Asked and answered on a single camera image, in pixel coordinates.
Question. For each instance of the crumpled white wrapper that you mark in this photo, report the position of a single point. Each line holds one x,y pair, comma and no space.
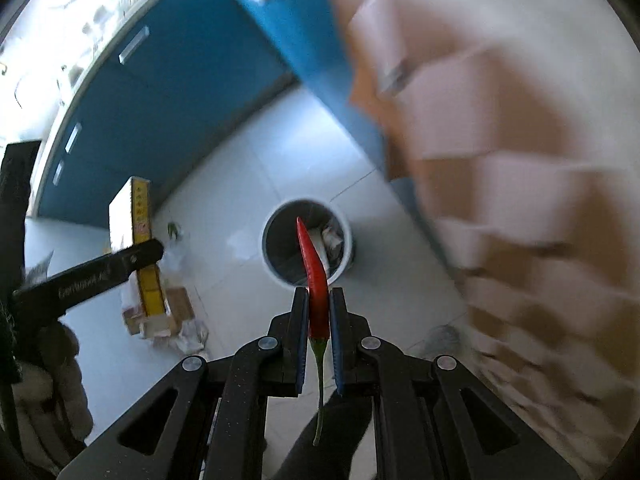
332,240

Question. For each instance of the clear bag of vegetables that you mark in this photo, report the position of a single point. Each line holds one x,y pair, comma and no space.
190,337

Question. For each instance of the grey trash bin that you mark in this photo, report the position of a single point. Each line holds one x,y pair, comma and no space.
285,245

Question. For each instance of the blue stove cabinet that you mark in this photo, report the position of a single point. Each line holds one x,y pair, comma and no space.
310,45

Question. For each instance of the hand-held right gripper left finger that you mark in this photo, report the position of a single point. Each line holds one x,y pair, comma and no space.
301,340

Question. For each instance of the blue sink cabinet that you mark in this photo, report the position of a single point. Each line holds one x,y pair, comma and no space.
150,110

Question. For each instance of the checkered tablecloth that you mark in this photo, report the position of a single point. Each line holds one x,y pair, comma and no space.
500,160

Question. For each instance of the plastic bag with greens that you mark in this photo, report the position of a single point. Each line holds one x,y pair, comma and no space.
172,255

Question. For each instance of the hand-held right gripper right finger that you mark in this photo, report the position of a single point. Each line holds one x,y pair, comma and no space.
336,340

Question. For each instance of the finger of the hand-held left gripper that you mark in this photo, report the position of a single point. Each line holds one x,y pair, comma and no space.
100,275

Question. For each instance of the yellow white tall box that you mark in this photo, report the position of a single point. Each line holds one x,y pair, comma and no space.
140,220

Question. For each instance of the red chili pepper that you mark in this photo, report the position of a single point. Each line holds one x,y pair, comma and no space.
316,290

